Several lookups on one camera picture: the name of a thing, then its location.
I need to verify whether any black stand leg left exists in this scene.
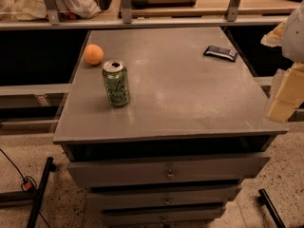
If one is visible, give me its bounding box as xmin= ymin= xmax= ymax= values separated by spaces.
xmin=27 ymin=157 xmax=56 ymax=228

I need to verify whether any grey drawer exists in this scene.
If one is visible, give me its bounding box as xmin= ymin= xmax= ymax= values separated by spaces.
xmin=87 ymin=184 xmax=241 ymax=210
xmin=102 ymin=205 xmax=225 ymax=226
xmin=67 ymin=152 xmax=270 ymax=188

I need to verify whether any middle grey drawer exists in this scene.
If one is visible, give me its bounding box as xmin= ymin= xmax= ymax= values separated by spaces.
xmin=87 ymin=184 xmax=241 ymax=210

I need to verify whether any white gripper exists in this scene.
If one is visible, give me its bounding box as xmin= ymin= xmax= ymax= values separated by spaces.
xmin=260 ymin=1 xmax=304 ymax=123

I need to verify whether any grey drawer cabinet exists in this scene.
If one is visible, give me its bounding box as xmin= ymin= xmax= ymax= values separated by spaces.
xmin=53 ymin=27 xmax=287 ymax=219

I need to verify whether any grey metal railing frame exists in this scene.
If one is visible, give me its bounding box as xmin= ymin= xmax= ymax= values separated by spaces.
xmin=0 ymin=0 xmax=296 ymax=30

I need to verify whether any black cable with orange plug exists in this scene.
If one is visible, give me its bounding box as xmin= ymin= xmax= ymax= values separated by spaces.
xmin=0 ymin=147 xmax=51 ymax=228

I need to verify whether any black stand leg right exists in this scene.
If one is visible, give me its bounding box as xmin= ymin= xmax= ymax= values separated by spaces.
xmin=257 ymin=189 xmax=286 ymax=228

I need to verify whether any green soda can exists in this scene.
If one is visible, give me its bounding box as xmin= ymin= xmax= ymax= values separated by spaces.
xmin=102 ymin=60 xmax=130 ymax=107

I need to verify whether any black stand leg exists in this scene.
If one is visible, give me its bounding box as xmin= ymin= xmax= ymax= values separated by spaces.
xmin=257 ymin=189 xmax=286 ymax=228
xmin=27 ymin=157 xmax=56 ymax=228

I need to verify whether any white cloth on shelf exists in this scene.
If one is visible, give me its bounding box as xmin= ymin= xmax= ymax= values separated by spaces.
xmin=0 ymin=0 xmax=101 ymax=21

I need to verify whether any top grey drawer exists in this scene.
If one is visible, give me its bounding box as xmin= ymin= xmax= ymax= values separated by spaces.
xmin=67 ymin=152 xmax=270 ymax=188

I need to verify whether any bottom grey drawer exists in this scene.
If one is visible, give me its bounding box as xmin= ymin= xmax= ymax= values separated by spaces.
xmin=102 ymin=205 xmax=225 ymax=226

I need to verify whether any orange fruit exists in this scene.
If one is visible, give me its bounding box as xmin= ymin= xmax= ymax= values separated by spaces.
xmin=84 ymin=44 xmax=104 ymax=65

